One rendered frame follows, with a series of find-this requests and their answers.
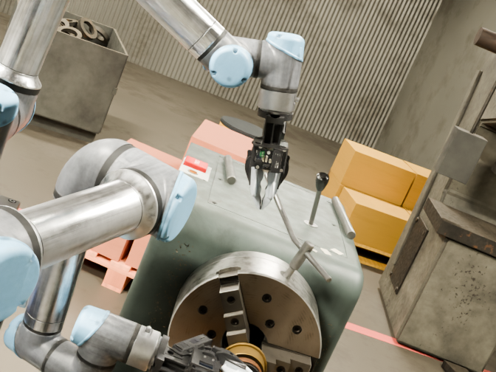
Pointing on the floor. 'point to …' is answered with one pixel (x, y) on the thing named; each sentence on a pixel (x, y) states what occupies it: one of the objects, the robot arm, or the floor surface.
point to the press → (452, 240)
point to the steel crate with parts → (78, 77)
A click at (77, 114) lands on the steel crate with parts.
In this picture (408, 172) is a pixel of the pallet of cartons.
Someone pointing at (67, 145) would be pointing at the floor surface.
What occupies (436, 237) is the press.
